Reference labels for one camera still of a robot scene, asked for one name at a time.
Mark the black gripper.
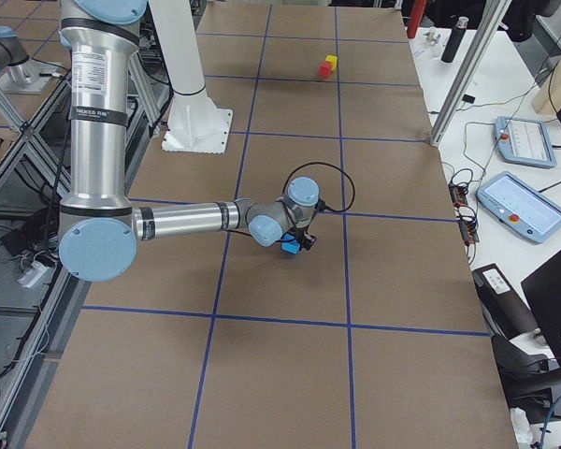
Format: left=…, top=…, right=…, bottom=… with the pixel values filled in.
left=295, top=228, right=317, bottom=252

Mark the blue cube block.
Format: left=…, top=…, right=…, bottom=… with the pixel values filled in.
left=280, top=239, right=301, bottom=254

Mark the red cube block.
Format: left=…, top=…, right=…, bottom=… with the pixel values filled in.
left=318, top=61, right=333, bottom=80

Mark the yellow cube block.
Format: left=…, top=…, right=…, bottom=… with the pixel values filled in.
left=325, top=54, right=338, bottom=72

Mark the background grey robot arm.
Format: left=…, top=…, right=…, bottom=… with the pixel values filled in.
left=0, top=25, right=50, bottom=94

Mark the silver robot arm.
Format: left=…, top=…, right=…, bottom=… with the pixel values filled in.
left=59, top=1, right=321, bottom=282

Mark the near teach pendant tablet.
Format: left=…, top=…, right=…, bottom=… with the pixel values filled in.
left=476, top=171, right=561, bottom=244

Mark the teach pendant tablet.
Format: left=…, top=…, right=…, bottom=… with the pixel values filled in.
left=476, top=171, right=561, bottom=244
left=494, top=116, right=557, bottom=168

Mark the far teach pendant tablet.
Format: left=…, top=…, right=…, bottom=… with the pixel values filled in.
left=494, top=116, right=557, bottom=168

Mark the black monitor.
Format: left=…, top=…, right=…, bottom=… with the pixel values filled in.
left=522, top=250, right=561, bottom=360

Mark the black cylinder bottle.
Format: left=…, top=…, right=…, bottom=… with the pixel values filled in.
left=440, top=16, right=468, bottom=64

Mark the red cylinder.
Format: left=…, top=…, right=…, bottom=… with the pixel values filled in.
left=406, top=0, right=427, bottom=39

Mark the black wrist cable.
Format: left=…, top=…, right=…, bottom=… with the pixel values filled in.
left=280, top=161, right=357, bottom=235

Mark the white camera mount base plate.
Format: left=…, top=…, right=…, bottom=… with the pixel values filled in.
left=162, top=107, right=233, bottom=154

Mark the aluminium frame post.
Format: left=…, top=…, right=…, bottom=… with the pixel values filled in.
left=428, top=0, right=511, bottom=147

